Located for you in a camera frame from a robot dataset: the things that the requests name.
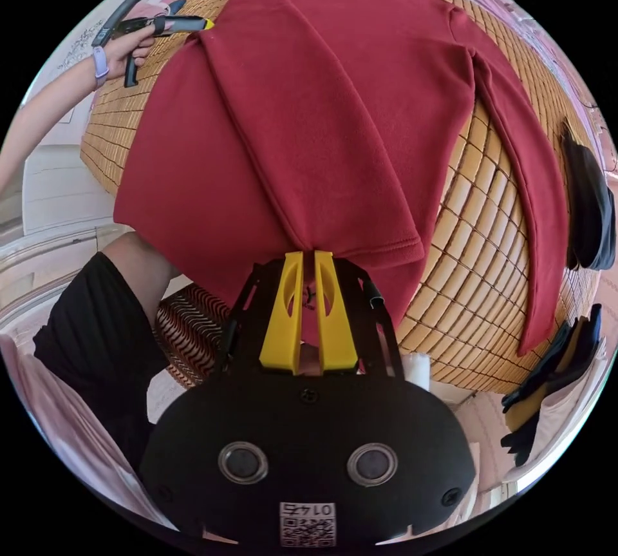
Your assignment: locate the red long sleeve sweater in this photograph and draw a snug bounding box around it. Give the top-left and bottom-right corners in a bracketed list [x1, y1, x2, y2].
[113, 0, 571, 359]

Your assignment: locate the person's left hand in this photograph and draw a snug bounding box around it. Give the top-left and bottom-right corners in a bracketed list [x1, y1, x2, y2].
[105, 15, 167, 82]

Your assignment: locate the pile of dark clothes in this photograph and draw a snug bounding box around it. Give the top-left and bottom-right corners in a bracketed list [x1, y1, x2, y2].
[559, 120, 610, 272]

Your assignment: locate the person's body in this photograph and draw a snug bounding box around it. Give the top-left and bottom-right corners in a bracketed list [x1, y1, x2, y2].
[32, 231, 182, 472]

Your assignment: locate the pile of blue yellow clothes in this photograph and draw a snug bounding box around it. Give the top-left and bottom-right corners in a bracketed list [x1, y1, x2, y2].
[500, 303, 605, 468]

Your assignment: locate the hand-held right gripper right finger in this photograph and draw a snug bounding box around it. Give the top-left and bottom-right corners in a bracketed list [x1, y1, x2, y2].
[314, 251, 360, 372]

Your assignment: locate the zigzag patterned rug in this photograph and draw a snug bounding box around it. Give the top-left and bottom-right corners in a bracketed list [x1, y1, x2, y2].
[153, 283, 234, 390]

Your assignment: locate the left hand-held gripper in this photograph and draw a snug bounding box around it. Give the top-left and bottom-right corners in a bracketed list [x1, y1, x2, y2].
[115, 0, 217, 89]

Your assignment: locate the person's left forearm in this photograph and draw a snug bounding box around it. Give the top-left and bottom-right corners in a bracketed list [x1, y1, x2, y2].
[0, 46, 111, 195]

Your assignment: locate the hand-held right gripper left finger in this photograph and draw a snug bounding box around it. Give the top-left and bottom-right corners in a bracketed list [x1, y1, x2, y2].
[259, 251, 306, 373]

